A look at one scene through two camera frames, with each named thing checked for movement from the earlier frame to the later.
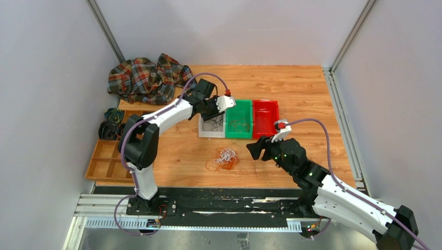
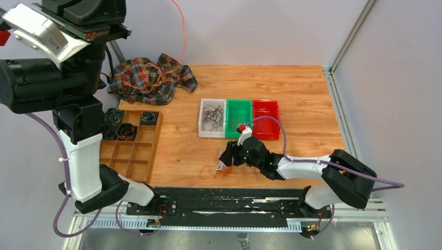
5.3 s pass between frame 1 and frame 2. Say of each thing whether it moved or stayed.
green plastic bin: stayed
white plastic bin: stayed
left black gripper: moved
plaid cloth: stayed
